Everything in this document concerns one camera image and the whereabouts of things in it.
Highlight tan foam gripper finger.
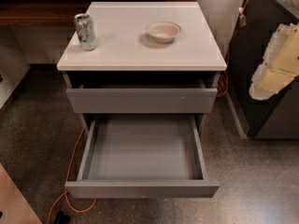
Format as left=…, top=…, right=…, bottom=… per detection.
left=249, top=23, right=299, bottom=100

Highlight grey drawer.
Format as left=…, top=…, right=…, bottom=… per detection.
left=65, top=115, right=220, bottom=199
left=66, top=85, right=217, bottom=114

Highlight grey top drawer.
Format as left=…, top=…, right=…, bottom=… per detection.
left=66, top=85, right=217, bottom=114

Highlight dark cabinet on right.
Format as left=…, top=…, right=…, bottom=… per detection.
left=227, top=0, right=299, bottom=139

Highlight white tag on cabinet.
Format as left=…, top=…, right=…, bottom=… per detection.
left=238, top=7, right=247, bottom=28

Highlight white paper bowl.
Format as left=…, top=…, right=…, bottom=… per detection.
left=146, top=21, right=181, bottom=44

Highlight green white soda can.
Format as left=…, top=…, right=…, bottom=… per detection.
left=74, top=13, right=97, bottom=50

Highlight wooden board corner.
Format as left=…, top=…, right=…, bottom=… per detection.
left=0, top=164, right=42, bottom=224

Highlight orange extension cable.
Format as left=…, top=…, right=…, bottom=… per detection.
left=46, top=128, right=98, bottom=224

